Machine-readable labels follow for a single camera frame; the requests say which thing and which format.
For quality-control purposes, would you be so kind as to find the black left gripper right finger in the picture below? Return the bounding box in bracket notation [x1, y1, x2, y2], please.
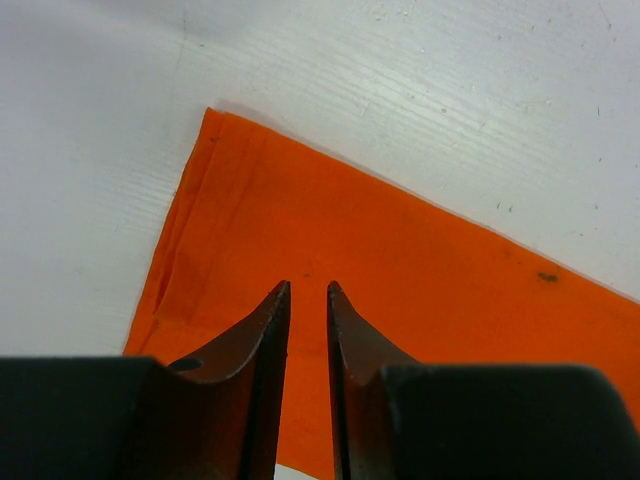
[327, 281, 416, 479]

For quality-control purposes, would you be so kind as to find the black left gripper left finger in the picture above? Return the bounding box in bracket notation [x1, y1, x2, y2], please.
[119, 281, 291, 479]

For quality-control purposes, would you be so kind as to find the orange t shirt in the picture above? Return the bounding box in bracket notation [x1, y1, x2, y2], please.
[125, 109, 639, 479]

